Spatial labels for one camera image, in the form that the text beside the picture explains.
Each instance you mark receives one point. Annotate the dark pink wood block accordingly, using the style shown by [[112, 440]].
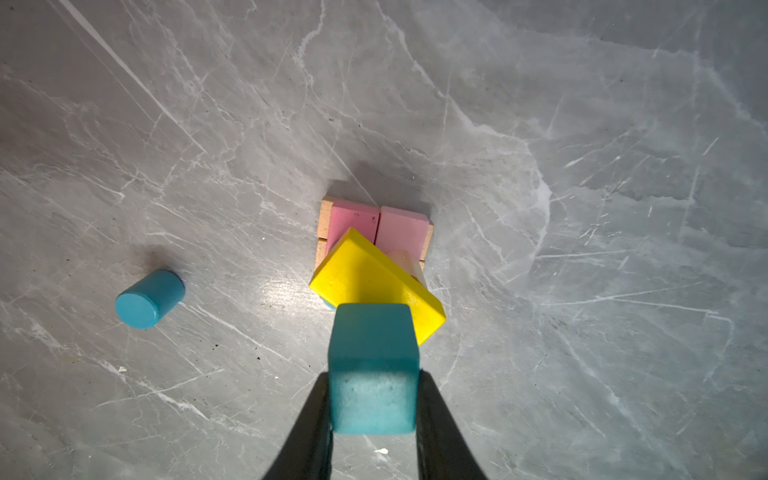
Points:
[[345, 215]]

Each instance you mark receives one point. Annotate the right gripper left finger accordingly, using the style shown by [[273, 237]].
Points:
[[307, 451]]

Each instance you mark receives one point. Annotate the light pink wood block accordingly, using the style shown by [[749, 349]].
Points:
[[403, 230]]

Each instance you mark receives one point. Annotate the natural wood cylinder block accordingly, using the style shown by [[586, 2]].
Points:
[[410, 268]]

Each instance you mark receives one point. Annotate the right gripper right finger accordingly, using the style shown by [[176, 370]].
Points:
[[442, 452]]

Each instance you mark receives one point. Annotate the small teal cylinder block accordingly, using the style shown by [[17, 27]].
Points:
[[147, 301]]

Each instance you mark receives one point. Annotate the teal cube block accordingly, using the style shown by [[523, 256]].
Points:
[[373, 369]]

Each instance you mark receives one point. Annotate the yellow wood block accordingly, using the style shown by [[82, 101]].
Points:
[[356, 271]]

